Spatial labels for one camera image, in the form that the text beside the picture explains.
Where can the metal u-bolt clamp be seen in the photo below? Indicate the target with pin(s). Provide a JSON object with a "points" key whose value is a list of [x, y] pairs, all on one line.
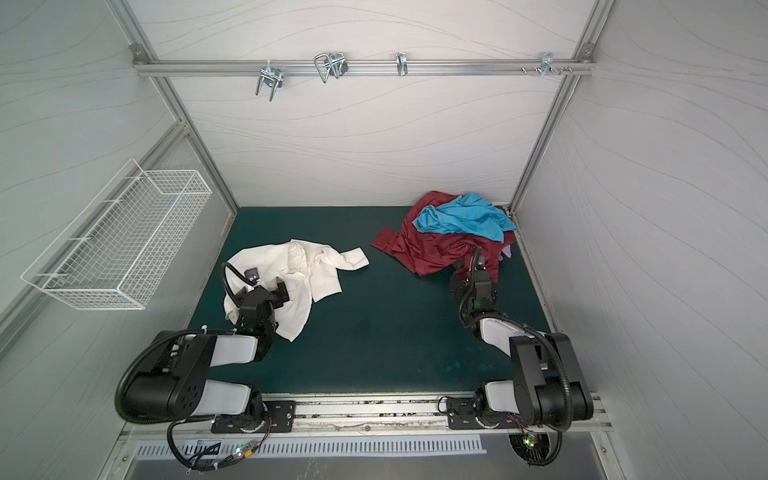
{"points": [[401, 64], [331, 64], [270, 80]]}

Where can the white ventilation grille strip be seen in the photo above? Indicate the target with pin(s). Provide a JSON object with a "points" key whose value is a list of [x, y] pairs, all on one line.
{"points": [[320, 447]]}

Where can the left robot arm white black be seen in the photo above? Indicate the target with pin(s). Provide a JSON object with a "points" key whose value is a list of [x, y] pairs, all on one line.
{"points": [[168, 382]]}

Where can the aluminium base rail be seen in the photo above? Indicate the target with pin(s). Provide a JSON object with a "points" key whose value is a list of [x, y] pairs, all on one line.
{"points": [[364, 415]]}

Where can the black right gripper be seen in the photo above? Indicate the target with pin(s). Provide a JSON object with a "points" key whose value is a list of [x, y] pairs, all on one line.
{"points": [[477, 275]]}

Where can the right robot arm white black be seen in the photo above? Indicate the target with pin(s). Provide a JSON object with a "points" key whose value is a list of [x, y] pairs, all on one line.
{"points": [[547, 392]]}

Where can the turquoise blue cloth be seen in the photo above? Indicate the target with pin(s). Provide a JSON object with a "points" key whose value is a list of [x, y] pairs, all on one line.
{"points": [[469, 214]]}

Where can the white wire basket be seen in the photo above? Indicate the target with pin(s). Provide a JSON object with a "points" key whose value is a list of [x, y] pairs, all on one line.
{"points": [[114, 253]]}

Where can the aluminium top crossbar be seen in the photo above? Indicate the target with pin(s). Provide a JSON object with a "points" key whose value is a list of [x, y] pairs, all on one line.
{"points": [[359, 68]]}

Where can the white shirt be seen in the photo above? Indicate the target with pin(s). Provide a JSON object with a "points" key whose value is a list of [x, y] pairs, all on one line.
{"points": [[309, 271]]}

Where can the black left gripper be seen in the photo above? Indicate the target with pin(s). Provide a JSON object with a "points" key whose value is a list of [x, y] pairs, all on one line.
{"points": [[274, 295]]}

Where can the maroon satin shirt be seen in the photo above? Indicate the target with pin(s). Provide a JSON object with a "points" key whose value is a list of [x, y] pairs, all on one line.
{"points": [[425, 253]]}

